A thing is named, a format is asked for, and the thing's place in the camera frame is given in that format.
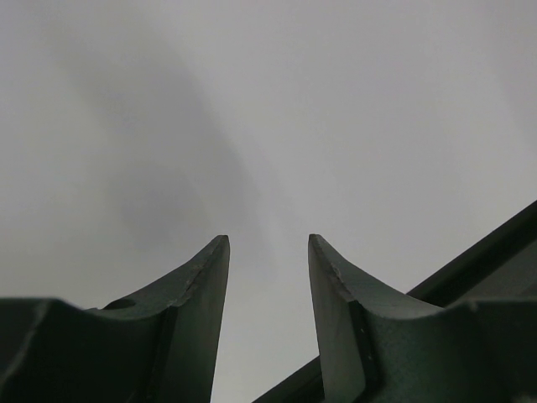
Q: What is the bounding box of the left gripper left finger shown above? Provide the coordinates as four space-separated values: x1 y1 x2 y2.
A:
1 235 230 402

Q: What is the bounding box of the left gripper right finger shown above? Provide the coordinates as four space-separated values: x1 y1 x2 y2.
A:
308 235 536 402

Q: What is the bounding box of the aluminium frame rail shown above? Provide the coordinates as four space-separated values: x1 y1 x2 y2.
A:
261 205 536 402

